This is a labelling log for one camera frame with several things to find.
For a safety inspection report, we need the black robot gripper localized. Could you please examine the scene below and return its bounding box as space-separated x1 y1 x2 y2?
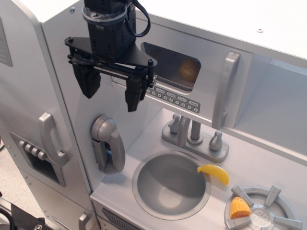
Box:
65 6 157 112

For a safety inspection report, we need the grey toy microwave door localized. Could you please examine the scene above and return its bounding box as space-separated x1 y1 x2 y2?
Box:
109 16 254 129

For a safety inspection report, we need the silver microwave door handle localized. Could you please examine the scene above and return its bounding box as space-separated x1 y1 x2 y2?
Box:
212 52 240 130

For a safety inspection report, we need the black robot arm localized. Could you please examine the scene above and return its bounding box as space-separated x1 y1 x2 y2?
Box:
65 0 157 112

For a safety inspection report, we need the yellow toy ball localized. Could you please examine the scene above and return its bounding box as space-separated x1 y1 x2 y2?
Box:
179 59 200 83

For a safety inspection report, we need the silver toy faucet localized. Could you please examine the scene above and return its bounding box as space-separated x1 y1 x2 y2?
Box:
162 114 229 163

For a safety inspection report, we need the grey toy fridge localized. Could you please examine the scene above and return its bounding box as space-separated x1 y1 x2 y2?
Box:
0 0 100 230

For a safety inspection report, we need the grey toy ice dispenser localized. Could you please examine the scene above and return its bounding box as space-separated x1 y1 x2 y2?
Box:
10 132 66 187

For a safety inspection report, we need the round silver toy sink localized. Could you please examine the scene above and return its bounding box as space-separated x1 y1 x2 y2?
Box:
132 150 211 220

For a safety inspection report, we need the yellow toy banana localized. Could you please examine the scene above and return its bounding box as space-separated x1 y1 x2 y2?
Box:
197 164 229 185

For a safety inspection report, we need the grey toy oven panel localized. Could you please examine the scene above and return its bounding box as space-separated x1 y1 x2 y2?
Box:
102 208 141 230

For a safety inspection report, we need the yellow toy corn cob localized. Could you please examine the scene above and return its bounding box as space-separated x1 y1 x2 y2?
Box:
230 196 251 219

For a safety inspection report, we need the silver toy stove burner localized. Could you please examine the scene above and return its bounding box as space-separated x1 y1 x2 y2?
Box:
224 185 303 230

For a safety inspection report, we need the grey toy wall phone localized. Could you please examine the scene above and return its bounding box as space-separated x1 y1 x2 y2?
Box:
91 115 125 174

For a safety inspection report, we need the silver fridge door handle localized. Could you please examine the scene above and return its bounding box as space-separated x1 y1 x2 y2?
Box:
38 112 69 167

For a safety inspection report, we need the silver lower door handle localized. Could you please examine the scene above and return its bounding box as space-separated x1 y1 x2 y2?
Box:
78 213 93 230

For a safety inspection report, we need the black cable and bracket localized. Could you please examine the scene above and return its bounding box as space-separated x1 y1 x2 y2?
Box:
0 191 46 230

